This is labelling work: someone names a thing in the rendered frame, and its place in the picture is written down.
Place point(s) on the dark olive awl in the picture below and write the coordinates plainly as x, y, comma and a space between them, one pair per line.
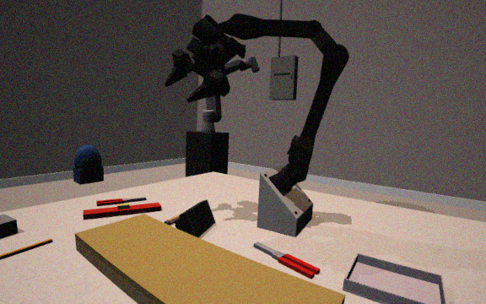
171, 221

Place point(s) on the orange thin rod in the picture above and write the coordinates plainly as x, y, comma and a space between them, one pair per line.
6, 255

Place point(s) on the tan rectangular panel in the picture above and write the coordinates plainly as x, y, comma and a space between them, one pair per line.
155, 263

